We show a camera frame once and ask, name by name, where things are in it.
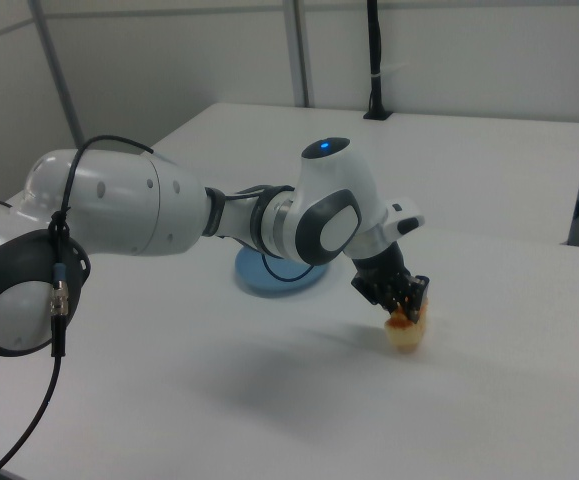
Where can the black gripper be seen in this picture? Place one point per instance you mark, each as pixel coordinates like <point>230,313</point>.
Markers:
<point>381,270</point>

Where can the bread slice with orange topping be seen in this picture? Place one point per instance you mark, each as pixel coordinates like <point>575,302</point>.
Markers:
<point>409,335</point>

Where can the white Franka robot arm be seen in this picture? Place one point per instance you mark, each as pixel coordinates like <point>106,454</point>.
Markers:
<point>134,210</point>

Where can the white table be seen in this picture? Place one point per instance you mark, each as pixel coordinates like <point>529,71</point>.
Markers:
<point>469,170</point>

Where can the blue oval plate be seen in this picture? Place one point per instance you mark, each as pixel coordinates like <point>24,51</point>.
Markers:
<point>254,280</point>

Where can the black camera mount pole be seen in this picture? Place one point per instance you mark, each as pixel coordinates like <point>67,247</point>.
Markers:
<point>376,60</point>

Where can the grey wall frame post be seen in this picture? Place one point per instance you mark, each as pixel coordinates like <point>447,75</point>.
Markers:
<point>61,85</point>
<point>301,50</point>

